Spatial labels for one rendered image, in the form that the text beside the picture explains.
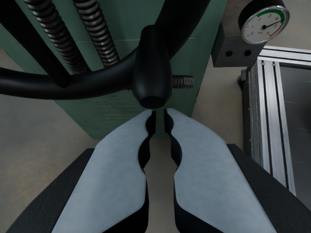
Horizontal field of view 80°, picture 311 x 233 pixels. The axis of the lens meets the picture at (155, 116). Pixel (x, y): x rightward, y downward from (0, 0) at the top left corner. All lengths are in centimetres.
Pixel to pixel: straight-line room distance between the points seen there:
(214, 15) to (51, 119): 92
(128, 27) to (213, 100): 73
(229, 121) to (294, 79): 31
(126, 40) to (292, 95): 71
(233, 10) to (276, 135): 48
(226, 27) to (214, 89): 71
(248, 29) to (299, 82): 66
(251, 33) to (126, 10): 20
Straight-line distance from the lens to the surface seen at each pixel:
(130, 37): 40
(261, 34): 35
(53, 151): 102
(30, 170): 105
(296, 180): 78
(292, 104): 89
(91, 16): 23
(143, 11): 36
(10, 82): 24
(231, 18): 41
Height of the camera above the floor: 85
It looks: 64 degrees down
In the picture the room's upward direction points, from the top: 4 degrees counter-clockwise
